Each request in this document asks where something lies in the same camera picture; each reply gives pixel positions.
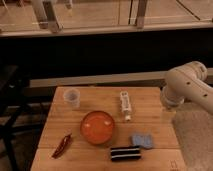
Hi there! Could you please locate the blue sponge cloth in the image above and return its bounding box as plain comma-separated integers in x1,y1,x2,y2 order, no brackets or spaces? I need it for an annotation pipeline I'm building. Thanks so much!
131,134,154,149

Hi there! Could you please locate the red chili pepper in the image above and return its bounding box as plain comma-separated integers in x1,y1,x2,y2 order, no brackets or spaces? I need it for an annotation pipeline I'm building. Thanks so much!
52,134,72,158

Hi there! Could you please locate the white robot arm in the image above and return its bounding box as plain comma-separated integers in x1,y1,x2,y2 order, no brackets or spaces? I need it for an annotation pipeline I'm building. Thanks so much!
160,61,213,115

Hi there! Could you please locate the wooden table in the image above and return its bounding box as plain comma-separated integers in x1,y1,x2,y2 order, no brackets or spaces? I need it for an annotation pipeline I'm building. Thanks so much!
30,87,186,171

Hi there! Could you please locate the white clear bottle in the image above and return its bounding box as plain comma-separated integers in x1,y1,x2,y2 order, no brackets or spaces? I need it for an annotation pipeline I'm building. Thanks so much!
120,91,132,121

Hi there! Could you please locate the black white striped block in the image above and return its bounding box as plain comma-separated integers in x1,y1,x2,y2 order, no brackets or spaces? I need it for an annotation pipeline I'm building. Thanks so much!
110,146,141,161

